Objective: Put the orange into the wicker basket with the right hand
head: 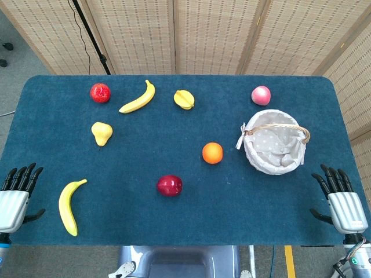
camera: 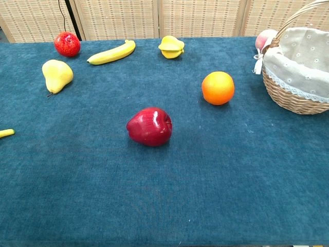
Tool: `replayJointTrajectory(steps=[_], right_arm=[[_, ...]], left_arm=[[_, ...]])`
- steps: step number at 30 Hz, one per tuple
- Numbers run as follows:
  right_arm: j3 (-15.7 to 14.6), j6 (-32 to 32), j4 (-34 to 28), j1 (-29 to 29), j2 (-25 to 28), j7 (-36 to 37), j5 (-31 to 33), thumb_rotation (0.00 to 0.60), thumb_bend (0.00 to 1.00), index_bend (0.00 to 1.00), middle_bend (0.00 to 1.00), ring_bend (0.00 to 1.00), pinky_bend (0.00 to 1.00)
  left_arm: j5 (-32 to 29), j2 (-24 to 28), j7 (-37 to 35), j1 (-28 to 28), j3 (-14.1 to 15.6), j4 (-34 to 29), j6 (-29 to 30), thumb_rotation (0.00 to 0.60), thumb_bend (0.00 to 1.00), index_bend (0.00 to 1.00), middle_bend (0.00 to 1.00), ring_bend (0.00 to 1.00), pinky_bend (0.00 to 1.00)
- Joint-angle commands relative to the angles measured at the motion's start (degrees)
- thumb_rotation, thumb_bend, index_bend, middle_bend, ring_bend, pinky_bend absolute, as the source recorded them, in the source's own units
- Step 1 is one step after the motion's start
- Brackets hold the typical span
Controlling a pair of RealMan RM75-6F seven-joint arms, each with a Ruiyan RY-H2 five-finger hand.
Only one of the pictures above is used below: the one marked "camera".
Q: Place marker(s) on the orange fruit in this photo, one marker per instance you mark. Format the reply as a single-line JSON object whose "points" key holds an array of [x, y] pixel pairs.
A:
{"points": [[218, 88]]}

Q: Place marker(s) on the dark red apple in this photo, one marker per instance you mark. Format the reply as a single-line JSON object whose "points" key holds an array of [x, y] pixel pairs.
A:
{"points": [[149, 127]]}

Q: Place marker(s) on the blue plush tablecloth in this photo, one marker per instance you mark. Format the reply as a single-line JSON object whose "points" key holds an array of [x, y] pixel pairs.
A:
{"points": [[164, 180]]}

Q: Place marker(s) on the yellow starfruit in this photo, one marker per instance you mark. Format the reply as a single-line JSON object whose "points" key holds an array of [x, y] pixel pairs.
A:
{"points": [[171, 47]]}

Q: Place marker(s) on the long yellow banana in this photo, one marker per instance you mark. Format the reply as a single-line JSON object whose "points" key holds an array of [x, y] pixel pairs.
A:
{"points": [[113, 53]]}

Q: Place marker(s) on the woven folding screen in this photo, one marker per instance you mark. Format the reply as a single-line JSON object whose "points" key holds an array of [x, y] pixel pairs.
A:
{"points": [[115, 18]]}

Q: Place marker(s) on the yellow pear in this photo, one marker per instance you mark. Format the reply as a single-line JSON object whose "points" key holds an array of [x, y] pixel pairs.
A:
{"points": [[57, 76]]}

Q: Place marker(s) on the red strawberry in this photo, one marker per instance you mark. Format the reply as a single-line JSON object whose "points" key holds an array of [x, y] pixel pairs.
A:
{"points": [[67, 44]]}

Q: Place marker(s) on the pink peach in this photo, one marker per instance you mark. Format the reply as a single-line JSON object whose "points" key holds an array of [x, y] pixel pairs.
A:
{"points": [[263, 39]]}

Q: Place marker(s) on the small yellow banana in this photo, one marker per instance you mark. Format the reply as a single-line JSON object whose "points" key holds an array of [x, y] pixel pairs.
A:
{"points": [[6, 133]]}

